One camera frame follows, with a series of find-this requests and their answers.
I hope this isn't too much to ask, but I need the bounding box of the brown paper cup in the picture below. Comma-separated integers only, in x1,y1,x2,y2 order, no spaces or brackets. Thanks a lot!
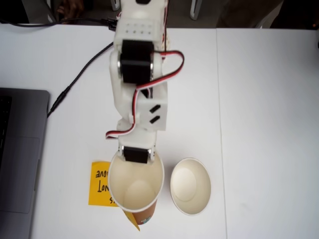
170,157,212,216
107,151,165,226

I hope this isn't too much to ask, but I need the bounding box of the yellow handwritten sticky note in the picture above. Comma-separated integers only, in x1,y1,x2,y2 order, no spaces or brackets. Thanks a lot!
123,210,141,232
88,161,118,208

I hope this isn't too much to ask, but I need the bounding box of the person's hand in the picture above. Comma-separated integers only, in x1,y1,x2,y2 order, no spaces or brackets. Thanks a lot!
56,0,85,17

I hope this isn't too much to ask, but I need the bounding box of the dark grey laptop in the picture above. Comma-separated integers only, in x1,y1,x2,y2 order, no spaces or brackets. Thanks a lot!
0,87,50,239

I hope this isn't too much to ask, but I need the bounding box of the black controller board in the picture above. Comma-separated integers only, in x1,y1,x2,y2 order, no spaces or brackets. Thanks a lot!
107,17,119,32

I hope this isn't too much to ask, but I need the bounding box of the black power cable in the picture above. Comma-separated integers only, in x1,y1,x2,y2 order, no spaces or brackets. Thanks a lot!
46,42,115,118

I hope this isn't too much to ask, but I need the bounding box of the black USB cable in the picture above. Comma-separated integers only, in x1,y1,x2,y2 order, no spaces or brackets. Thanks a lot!
0,17,109,27

